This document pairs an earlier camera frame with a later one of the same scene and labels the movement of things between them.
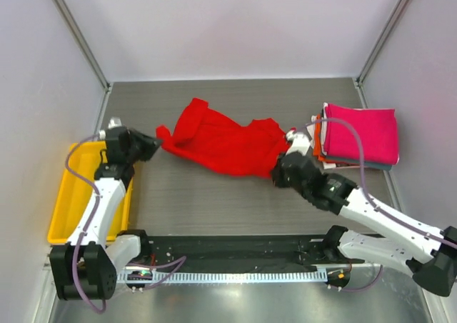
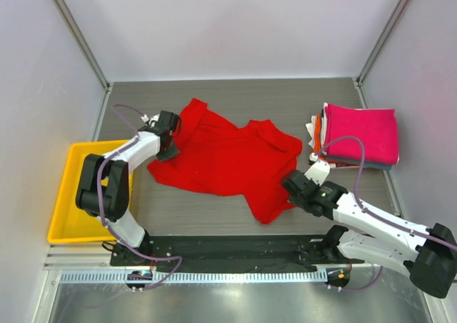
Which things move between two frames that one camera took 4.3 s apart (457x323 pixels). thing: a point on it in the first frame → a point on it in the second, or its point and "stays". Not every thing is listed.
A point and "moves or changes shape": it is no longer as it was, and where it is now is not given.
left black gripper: x=150 y=145 → x=172 y=153
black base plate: x=240 y=251 stays
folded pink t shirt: x=378 y=128 stays
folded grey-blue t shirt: x=386 y=166 stays
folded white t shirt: x=310 y=131 stays
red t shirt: x=252 y=150 moves or changes shape
